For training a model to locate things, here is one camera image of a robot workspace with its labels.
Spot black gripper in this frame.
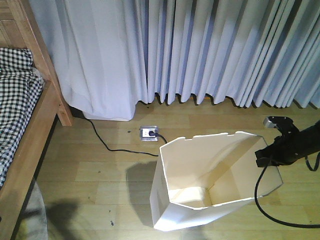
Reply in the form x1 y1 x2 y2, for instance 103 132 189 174
255 136 300 168

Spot white faceted trash bin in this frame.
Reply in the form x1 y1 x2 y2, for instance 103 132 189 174
149 131 283 232

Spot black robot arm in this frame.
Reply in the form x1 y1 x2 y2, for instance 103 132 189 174
255 116 320 168

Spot silver floor power socket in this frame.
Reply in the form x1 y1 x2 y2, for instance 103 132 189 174
139 125 159 142

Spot light grey curtain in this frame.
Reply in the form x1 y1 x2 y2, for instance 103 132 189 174
30 0 320 121

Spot grey round rug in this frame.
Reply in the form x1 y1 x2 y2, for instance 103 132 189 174
11 179 48 240

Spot black white checkered bedding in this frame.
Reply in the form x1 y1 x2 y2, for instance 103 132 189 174
0 47 45 187

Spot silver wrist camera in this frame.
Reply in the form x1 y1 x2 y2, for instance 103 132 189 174
263 116 300 136

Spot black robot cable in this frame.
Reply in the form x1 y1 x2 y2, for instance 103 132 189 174
253 139 320 229

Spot black power cord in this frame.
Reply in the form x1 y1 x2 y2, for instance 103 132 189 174
72 113 168 157

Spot wooden bed frame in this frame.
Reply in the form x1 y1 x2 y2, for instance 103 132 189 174
0 0 73 240

